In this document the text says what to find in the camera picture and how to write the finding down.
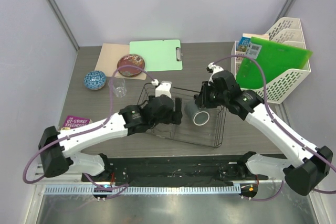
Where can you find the green plastic folder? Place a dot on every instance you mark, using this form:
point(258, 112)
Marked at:
point(274, 59)

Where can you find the purple treehouse book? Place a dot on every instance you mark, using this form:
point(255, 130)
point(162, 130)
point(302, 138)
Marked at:
point(72, 122)

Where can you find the red floral plate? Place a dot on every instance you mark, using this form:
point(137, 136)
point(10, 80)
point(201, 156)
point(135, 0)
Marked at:
point(131, 65)

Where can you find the white file organizer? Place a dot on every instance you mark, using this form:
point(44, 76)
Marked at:
point(286, 31)

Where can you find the beige folder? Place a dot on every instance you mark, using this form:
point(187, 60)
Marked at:
point(116, 55)

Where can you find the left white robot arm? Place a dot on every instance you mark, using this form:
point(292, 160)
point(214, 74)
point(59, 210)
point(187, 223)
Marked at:
point(61, 151)

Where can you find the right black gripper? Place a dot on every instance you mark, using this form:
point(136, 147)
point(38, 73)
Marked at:
point(203, 100)

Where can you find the blue patterned bowl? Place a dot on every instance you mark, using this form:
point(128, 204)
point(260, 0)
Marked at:
point(95, 80)

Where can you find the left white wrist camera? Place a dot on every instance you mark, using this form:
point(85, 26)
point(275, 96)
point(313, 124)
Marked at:
point(162, 88)

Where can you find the white slotted cable duct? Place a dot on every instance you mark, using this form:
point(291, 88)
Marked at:
point(91, 189)

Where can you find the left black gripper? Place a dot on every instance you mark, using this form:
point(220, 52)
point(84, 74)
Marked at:
point(173, 116)

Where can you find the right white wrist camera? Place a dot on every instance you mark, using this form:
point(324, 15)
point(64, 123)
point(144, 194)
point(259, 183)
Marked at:
point(212, 69)

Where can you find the clear glass tumbler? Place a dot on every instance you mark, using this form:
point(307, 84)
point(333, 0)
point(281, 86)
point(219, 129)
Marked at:
point(117, 86)

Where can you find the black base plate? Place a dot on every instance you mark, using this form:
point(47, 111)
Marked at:
point(183, 171)

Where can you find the grey ceramic mug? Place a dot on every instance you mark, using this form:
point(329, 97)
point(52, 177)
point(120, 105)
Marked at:
point(198, 116)

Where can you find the black wire dish rack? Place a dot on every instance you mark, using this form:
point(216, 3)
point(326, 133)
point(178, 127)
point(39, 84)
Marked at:
point(209, 135)

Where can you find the blue booklet in organizer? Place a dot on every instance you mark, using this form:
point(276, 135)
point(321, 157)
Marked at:
point(244, 42)

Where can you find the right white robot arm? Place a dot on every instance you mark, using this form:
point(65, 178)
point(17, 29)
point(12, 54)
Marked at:
point(305, 165)

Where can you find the green clipboard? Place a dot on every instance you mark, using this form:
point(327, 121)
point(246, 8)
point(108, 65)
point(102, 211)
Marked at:
point(158, 55)

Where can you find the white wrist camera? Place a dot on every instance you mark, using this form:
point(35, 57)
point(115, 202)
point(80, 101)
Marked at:
point(162, 88)
point(212, 69)

